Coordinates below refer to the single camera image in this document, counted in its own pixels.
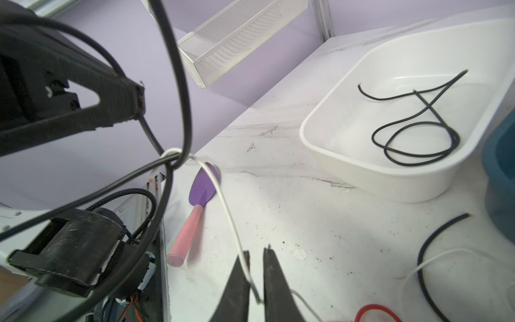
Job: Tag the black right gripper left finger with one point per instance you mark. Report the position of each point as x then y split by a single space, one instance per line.
234 303

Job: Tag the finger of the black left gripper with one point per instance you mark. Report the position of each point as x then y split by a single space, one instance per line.
52 89

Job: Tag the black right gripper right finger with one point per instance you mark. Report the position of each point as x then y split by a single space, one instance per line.
278 300

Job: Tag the dark teal plastic bin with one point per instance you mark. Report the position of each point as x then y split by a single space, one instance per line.
498 162

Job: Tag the white plastic bin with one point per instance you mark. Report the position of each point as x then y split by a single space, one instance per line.
401 122

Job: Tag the white mesh lower shelf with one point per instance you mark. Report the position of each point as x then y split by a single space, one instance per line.
223 41

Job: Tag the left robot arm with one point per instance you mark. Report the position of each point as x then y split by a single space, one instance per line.
79 249

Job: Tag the purple pink spatula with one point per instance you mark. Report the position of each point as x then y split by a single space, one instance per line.
201 192

